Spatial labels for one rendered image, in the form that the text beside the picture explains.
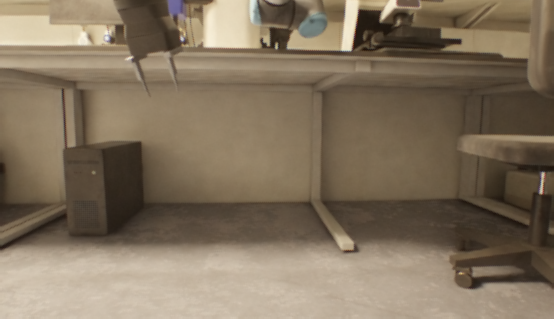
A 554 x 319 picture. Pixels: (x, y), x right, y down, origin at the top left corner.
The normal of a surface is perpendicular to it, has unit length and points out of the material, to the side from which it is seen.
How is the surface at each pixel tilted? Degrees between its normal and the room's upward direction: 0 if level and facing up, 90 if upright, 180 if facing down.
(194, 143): 90
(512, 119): 90
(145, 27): 110
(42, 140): 90
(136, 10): 122
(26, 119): 90
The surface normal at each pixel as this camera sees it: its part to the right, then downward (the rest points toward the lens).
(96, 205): 0.07, 0.10
